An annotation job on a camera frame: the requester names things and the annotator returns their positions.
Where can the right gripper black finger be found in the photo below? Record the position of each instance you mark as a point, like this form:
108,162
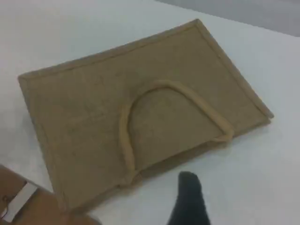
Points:
189,201

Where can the brown jute tote bag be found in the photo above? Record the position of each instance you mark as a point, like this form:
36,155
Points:
93,117

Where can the bare person forearm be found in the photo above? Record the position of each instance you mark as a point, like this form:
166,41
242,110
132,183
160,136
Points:
58,211

